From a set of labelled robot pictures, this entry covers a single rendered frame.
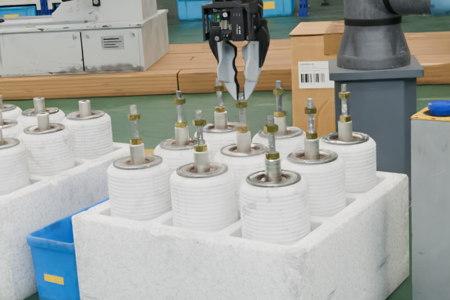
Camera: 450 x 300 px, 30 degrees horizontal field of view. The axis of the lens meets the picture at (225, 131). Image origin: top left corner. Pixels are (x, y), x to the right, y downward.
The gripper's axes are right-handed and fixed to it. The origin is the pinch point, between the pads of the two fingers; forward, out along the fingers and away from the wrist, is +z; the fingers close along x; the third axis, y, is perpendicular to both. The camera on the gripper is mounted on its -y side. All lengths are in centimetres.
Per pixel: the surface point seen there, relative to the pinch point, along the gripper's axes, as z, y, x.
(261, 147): 9.2, -0.2, 2.6
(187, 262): 20.4, 19.8, -4.0
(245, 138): 7.2, 1.6, 0.5
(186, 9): 26, -434, -150
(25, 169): 13.8, -1.2, -39.5
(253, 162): 10.2, 4.7, 2.4
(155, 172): 10.2, 11.1, -11.0
